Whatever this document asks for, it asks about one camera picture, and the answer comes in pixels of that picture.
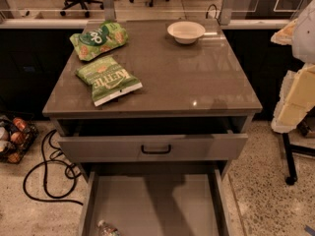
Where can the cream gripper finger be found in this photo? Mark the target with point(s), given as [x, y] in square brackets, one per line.
[284, 36]
[297, 98]

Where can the grey drawer cabinet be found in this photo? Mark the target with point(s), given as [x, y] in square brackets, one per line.
[203, 79]

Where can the grey middle drawer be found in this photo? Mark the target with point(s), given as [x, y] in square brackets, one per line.
[173, 204]

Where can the green kettle chips bag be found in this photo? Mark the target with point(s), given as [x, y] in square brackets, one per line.
[108, 79]

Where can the grey drawer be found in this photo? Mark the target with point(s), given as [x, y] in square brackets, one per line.
[173, 204]
[120, 140]

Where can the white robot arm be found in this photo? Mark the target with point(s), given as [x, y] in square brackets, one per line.
[303, 42]

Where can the black wire basket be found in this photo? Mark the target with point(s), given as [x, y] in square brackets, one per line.
[16, 137]

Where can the black stand leg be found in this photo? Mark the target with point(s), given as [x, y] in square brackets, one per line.
[290, 149]

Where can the clear plastic water bottle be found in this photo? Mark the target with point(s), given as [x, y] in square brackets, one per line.
[105, 229]

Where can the white bowl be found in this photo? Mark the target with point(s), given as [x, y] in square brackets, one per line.
[186, 32]

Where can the black top drawer handle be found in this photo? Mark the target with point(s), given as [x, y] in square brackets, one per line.
[156, 151]

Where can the green snack bag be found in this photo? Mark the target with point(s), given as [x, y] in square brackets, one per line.
[106, 37]

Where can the grey top drawer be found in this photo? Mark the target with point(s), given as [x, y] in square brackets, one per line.
[120, 140]

